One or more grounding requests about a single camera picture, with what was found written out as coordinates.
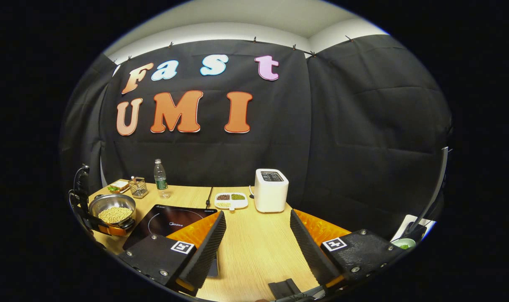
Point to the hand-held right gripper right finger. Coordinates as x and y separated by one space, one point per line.
309 251

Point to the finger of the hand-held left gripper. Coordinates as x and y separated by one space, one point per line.
111 231

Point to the white divided plate with beans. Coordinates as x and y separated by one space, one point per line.
240 204

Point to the white bowl with green contents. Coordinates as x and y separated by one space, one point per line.
401 243

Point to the pile of yellow soybeans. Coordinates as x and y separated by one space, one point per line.
115 214

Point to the black flat object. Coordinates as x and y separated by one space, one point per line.
285 288

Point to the small plate with food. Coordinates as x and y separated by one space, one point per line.
119 186

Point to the black backdrop cloth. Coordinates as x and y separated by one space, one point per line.
321 147

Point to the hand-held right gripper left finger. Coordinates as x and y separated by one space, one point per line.
208 256

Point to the clear plastic water bottle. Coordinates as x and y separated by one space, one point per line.
160 180

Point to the white toaster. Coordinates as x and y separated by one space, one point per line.
271 195

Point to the black induction cooktop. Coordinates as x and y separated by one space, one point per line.
166 220

